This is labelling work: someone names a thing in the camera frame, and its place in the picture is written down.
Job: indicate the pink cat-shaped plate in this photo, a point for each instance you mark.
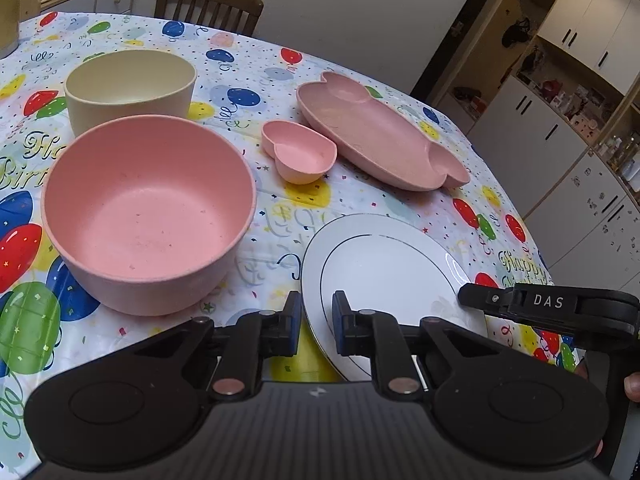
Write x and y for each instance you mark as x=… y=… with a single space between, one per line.
x=370 y=130

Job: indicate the white round plate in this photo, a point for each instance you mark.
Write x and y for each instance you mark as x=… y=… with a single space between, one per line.
x=390 y=270

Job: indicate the pink heart-shaped small bowl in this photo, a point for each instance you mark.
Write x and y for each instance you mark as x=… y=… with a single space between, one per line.
x=300 y=152

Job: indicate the cream bowl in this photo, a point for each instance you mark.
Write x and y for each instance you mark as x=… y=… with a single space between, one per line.
x=130 y=80

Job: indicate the large pink bowl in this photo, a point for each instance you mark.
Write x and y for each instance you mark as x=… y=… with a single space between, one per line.
x=150 y=210

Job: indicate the wooden chair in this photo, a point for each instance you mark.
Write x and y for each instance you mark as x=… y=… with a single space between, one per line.
x=210 y=7

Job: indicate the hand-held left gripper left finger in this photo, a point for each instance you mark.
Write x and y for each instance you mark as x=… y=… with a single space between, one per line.
x=295 y=327

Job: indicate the white wall cabinets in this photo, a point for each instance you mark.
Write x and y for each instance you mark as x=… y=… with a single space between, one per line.
x=550 y=125

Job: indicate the person's right hand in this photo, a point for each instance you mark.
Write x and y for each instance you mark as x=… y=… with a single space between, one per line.
x=634 y=387

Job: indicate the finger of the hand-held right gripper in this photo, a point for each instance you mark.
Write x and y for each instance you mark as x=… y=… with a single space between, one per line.
x=487 y=300

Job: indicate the glass jar of yellow liquid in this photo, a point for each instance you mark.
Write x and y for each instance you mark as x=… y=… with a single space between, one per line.
x=7 y=10

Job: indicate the balloon print tablecloth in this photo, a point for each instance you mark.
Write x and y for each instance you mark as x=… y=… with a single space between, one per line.
x=280 y=210

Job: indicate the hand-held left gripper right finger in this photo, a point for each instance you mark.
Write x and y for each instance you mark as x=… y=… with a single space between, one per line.
x=341 y=327

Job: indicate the black hanging bag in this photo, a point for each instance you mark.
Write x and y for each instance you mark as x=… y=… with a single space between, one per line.
x=517 y=32

